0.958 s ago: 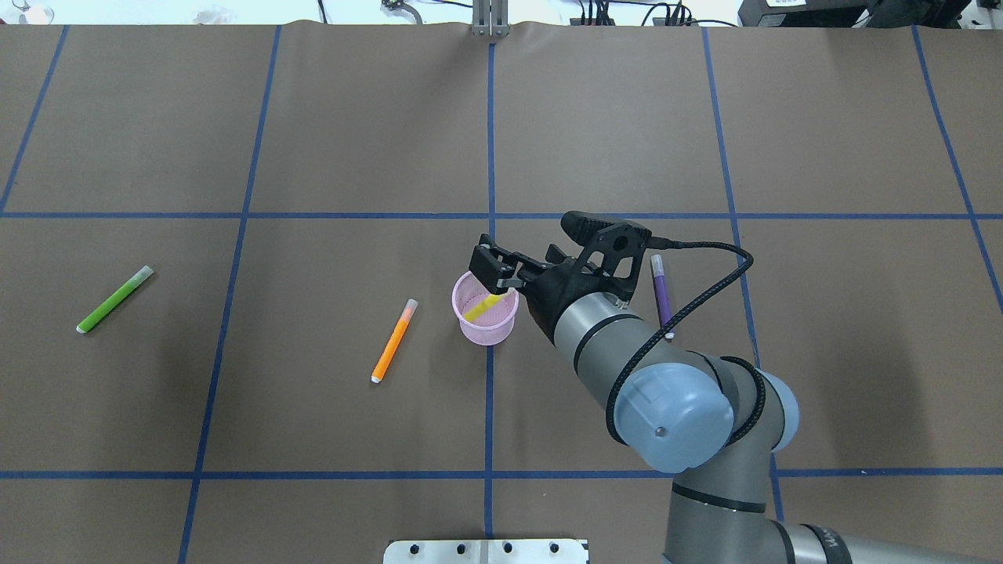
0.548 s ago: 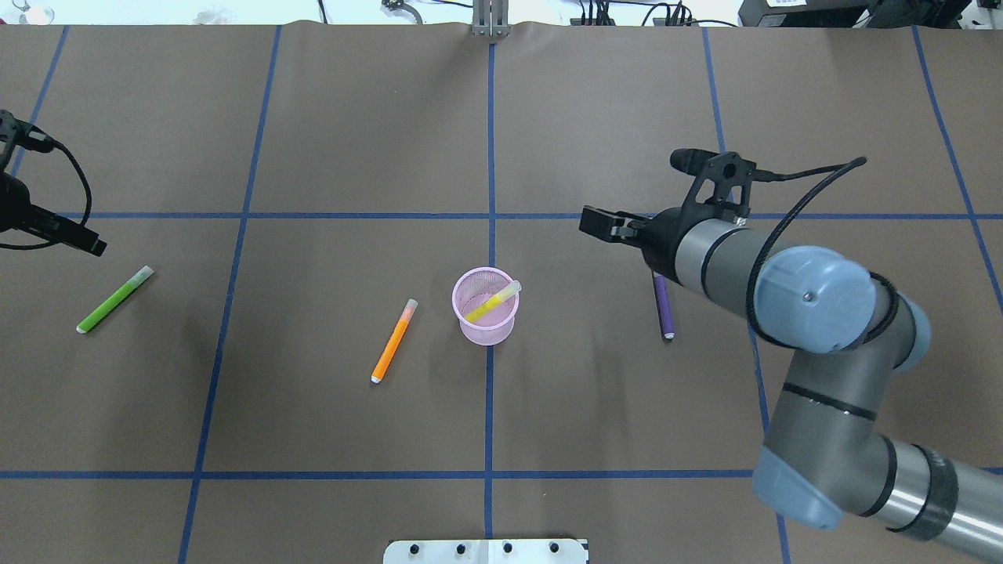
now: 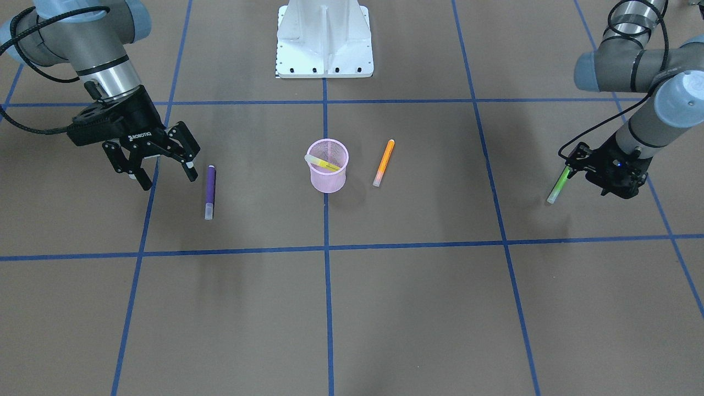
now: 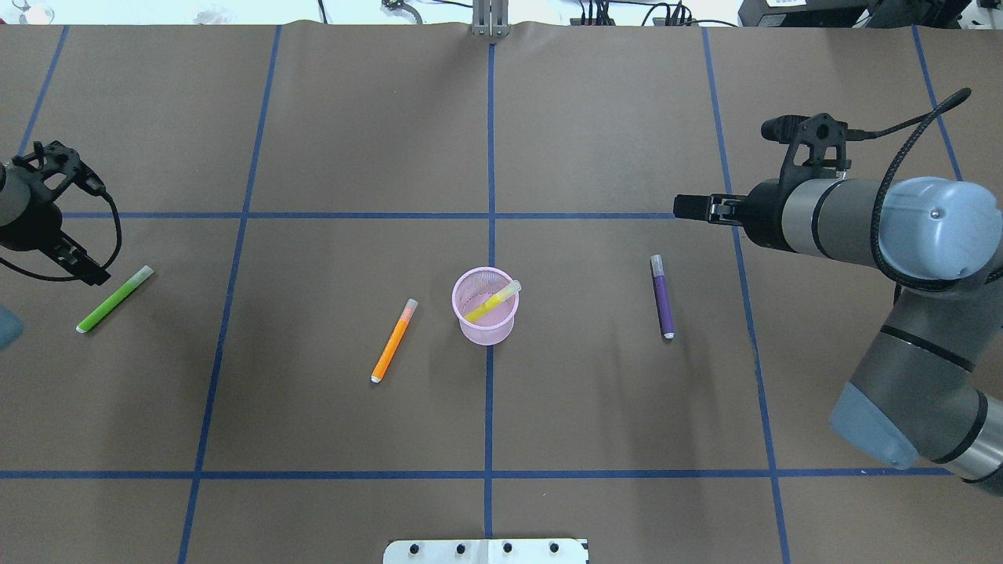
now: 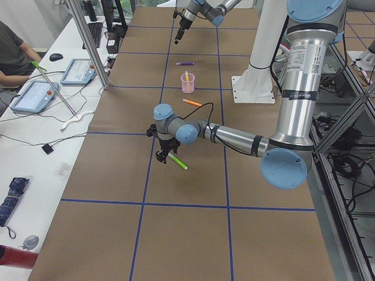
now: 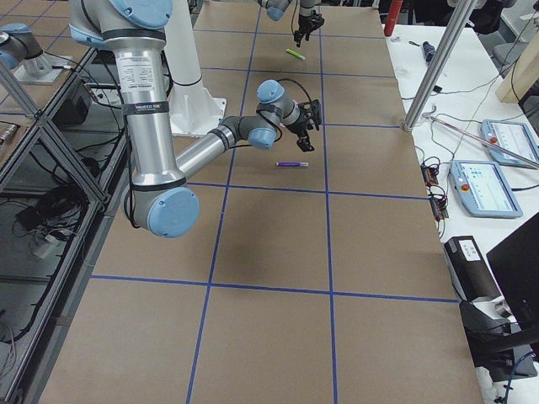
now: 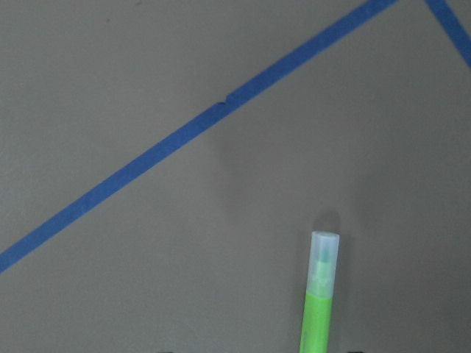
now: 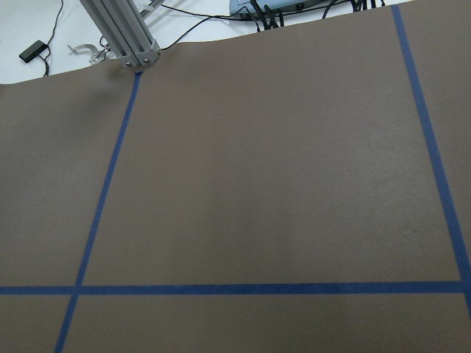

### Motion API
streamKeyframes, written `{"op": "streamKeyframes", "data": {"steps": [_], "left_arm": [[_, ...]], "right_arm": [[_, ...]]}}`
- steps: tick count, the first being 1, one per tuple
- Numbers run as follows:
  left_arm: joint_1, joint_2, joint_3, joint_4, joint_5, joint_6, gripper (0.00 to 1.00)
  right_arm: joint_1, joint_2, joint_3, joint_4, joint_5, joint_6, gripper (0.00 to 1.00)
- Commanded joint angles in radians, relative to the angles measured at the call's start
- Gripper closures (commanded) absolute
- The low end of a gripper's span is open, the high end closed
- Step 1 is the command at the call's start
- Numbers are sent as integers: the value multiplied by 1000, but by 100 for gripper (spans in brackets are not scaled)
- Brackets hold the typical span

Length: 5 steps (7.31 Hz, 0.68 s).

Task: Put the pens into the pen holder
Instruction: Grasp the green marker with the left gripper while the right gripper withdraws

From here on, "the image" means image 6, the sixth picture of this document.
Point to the blue folded umbrella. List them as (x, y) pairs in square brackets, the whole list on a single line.
[(428, 52)]

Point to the near teach pendant tablet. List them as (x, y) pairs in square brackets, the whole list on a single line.
[(483, 190)]

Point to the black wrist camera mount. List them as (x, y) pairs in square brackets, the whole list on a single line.
[(311, 114)]

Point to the purple highlighter pen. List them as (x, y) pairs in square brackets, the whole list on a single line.
[(292, 164)]

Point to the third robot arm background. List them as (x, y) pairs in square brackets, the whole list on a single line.
[(22, 54)]

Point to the far teach pendant tablet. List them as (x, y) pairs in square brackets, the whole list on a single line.
[(513, 136)]

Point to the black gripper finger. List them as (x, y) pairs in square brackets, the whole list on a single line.
[(298, 37), (305, 145)]

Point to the teach pendant tablet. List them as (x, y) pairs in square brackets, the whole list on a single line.
[(483, 190), (513, 136)]

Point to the small circuit board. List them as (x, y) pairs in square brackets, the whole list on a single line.
[(430, 174)]

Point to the aluminium frame post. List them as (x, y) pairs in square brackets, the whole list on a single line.
[(447, 43)]

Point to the white pedestal column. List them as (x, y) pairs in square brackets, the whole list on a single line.
[(192, 109)]

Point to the black monitor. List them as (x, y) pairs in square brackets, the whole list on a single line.
[(514, 263)]

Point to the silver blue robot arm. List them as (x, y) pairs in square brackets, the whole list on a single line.
[(275, 9), (156, 198)]

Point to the wooden board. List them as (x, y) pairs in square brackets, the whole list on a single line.
[(521, 76)]

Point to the green highlighter pen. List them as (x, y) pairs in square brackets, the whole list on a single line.
[(295, 54)]

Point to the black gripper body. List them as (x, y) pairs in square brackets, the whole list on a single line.
[(297, 126), (306, 18)]

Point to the black cardboard box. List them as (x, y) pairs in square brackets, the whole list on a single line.
[(468, 270)]

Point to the metal reacher grabber stick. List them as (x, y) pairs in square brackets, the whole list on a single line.
[(478, 138)]

